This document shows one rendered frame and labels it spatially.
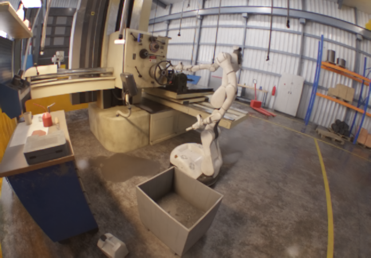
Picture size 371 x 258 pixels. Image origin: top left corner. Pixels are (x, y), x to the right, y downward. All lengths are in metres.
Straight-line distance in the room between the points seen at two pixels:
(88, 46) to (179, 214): 2.50
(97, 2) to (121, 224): 2.99
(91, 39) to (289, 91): 8.00
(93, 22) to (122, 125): 1.73
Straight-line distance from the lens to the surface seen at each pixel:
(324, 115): 9.18
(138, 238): 1.56
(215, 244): 1.60
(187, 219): 1.34
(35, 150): 0.89
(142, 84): 2.31
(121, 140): 2.49
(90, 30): 2.67
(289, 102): 8.30
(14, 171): 0.96
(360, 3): 10.67
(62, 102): 4.42
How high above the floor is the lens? 1.41
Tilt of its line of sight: 19 degrees down
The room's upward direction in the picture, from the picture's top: 7 degrees clockwise
